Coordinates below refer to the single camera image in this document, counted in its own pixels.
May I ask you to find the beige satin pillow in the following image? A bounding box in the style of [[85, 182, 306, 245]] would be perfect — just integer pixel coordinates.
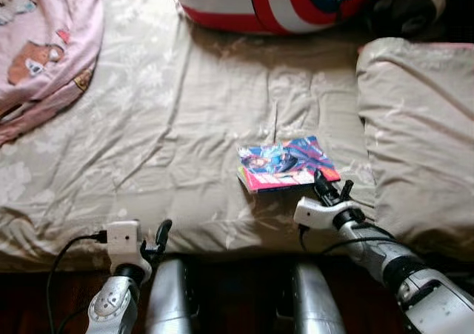
[[356, 38, 474, 242]]

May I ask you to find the red white blue star bolster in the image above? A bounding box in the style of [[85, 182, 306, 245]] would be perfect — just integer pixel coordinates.
[[174, 0, 404, 35]]

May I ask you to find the silver right robot leg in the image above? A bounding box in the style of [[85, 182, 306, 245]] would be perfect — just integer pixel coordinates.
[[285, 261, 347, 334]]

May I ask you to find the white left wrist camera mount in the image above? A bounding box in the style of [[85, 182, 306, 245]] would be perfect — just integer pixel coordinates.
[[106, 220, 143, 267]]

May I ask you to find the colourful comic book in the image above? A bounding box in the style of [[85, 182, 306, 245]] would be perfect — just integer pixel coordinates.
[[237, 135, 342, 194]]

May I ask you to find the pink cartoon print blanket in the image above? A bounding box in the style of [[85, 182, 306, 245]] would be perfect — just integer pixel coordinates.
[[0, 0, 104, 146]]

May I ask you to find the pale floral bed sheet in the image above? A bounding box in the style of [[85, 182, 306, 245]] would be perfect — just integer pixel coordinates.
[[0, 0, 474, 272]]

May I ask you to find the black plush toy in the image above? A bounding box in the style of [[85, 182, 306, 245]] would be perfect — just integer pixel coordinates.
[[370, 0, 447, 40]]

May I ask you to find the silver robot leg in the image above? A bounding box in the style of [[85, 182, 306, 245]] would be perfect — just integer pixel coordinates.
[[146, 258, 197, 334], [285, 261, 347, 334]]

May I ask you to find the silver left robot leg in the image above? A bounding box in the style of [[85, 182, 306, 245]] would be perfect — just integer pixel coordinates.
[[146, 258, 197, 334]]

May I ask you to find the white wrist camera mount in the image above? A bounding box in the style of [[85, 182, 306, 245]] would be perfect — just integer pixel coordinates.
[[106, 220, 143, 267], [293, 197, 349, 231]]

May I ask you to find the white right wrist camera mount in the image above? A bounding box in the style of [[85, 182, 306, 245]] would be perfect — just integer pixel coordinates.
[[293, 197, 349, 231]]

